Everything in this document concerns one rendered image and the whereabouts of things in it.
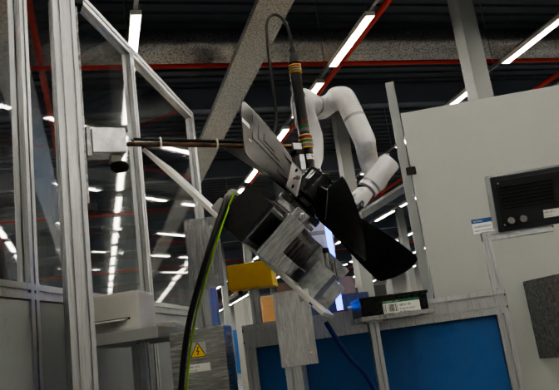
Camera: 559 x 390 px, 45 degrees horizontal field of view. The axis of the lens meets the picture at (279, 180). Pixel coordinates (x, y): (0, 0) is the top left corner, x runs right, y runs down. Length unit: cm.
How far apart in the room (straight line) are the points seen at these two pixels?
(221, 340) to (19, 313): 50
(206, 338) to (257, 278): 62
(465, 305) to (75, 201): 131
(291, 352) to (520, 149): 245
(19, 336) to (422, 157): 271
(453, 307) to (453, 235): 152
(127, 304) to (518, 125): 271
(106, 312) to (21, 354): 29
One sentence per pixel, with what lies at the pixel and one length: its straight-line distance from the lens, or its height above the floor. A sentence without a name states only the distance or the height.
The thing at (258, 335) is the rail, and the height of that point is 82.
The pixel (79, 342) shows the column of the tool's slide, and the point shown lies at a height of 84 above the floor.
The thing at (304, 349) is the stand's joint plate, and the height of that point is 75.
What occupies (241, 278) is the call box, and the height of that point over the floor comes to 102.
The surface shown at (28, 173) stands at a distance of 192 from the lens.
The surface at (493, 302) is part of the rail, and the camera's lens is 241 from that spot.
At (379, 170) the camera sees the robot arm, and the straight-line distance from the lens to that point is 267.
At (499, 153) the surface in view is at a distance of 400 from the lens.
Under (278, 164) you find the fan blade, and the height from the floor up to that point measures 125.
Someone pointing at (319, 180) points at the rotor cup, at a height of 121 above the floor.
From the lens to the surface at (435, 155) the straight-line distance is 397.
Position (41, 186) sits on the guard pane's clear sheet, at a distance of 201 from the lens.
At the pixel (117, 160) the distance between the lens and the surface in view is 190.
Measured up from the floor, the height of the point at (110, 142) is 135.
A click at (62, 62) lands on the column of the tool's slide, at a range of 195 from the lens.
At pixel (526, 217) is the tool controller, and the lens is 242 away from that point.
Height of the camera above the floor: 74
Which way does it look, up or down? 14 degrees up
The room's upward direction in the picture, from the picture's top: 8 degrees counter-clockwise
